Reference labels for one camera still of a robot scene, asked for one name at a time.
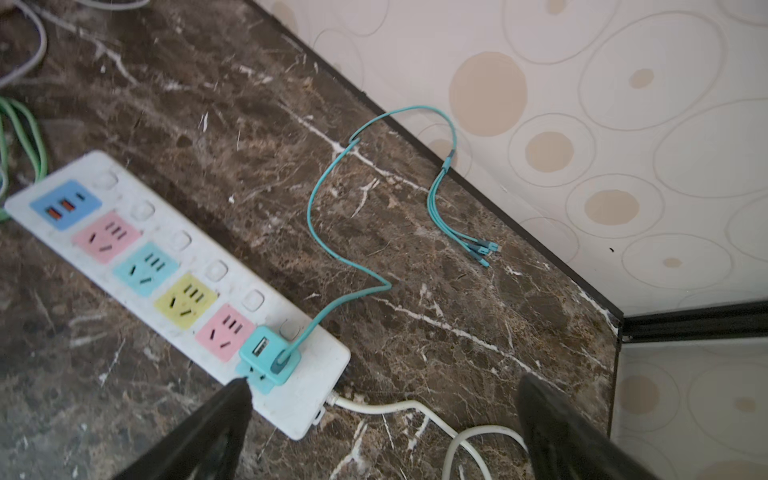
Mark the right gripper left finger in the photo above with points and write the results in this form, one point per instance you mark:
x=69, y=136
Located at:
x=206, y=445

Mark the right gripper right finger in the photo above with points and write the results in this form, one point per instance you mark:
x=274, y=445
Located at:
x=561, y=444

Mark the teal charger with teal cable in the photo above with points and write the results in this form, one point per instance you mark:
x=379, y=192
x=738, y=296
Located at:
x=267, y=360

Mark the white multicolour power strip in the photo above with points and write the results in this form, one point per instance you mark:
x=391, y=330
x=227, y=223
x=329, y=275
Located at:
x=159, y=265

